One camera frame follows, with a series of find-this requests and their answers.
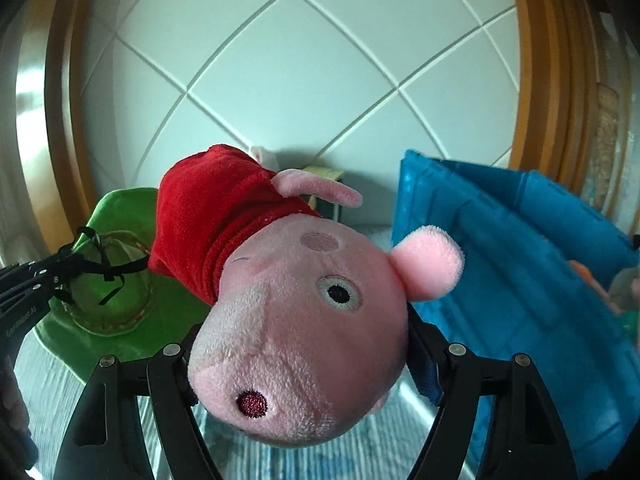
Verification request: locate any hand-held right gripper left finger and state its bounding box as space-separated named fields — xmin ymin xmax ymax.
xmin=52 ymin=322 xmax=223 ymax=480

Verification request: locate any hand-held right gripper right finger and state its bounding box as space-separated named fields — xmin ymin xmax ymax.
xmin=407 ymin=305 xmax=581 ymax=480

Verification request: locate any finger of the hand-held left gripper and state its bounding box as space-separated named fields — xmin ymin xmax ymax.
xmin=0 ymin=252 xmax=87 ymax=306

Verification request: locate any green cloth hat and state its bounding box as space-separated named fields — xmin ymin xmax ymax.
xmin=34 ymin=187 xmax=211 ymax=386

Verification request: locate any red-dress pig plush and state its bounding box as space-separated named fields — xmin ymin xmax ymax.
xmin=148 ymin=144 xmax=466 ymax=448

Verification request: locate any blue plastic storage container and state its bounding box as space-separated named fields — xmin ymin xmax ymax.
xmin=391 ymin=149 xmax=640 ymax=466

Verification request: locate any yellow notepad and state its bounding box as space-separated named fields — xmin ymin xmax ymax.
xmin=300 ymin=166 xmax=346 ymax=181

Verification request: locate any rolled patterned carpet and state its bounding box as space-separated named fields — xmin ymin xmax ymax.
xmin=592 ymin=85 xmax=621 ymax=201

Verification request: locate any white quilted headboard panel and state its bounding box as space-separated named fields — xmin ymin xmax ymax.
xmin=80 ymin=0 xmax=523 ymax=231

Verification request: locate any wooden headboard frame pillar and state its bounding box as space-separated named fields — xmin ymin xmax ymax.
xmin=505 ymin=0 xmax=601 ymax=196
xmin=15 ymin=0 xmax=121 ymax=261

